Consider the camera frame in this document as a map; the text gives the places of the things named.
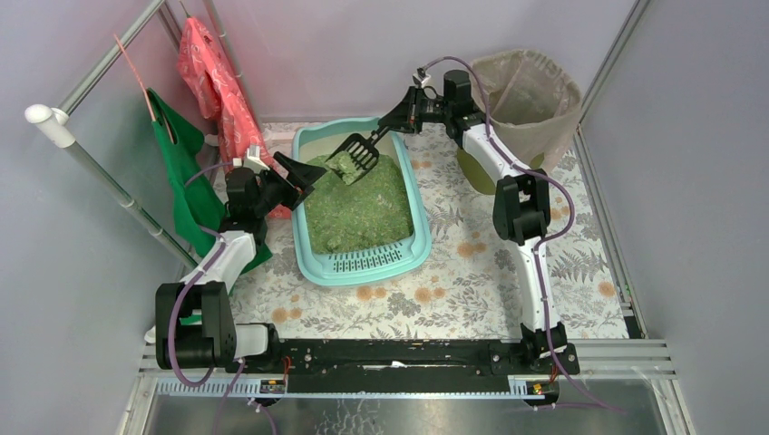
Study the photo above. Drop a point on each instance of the floral mat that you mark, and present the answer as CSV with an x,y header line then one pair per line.
x,y
467,288

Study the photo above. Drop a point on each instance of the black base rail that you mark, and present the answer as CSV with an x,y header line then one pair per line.
x,y
398,366

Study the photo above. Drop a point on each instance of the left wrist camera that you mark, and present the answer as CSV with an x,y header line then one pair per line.
x,y
251,160

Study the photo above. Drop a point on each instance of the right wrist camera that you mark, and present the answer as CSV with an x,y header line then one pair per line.
x,y
422,79

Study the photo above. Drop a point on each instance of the black litter scoop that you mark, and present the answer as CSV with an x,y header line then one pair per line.
x,y
356,156

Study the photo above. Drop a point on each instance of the teal litter box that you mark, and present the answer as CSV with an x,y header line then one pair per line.
x,y
373,264

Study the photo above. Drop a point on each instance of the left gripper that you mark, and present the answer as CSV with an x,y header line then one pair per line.
x,y
280,184

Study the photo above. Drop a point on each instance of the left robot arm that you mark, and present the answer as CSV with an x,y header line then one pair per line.
x,y
194,322

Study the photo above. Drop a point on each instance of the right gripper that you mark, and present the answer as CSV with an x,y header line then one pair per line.
x,y
411,111

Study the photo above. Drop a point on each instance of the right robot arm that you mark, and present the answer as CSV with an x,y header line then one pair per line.
x,y
521,207

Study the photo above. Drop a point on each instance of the green cloth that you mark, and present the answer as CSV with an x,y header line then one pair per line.
x,y
196,207

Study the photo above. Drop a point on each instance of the white capped metal pole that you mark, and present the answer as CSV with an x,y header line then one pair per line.
x,y
51,122

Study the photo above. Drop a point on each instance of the pink patterned cloth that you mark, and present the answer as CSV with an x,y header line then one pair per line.
x,y
205,69

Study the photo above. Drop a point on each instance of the green cat litter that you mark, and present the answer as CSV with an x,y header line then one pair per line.
x,y
344,215

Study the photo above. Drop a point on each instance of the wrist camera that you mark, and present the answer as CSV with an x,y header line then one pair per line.
x,y
422,79
251,160

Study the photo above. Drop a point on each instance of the pink hanger rod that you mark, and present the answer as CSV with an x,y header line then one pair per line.
x,y
136,75

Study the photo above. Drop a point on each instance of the bin with plastic liner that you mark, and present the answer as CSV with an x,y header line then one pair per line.
x,y
534,104

